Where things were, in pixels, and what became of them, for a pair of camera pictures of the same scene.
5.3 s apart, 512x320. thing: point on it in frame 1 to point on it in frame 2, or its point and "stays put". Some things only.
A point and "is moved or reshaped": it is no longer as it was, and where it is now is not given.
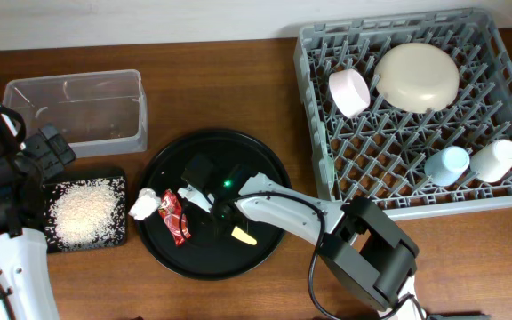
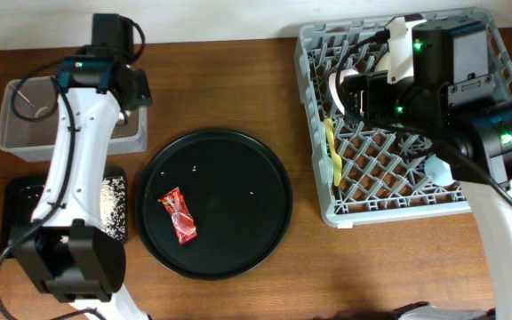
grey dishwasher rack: (381, 154) stays put
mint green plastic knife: (327, 171) stays put
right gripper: (221, 231) to (375, 86)
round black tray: (199, 231) stays put
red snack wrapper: (171, 211) is moved or reshaped
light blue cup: (444, 166) stays put
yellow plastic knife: (241, 235) to (337, 164)
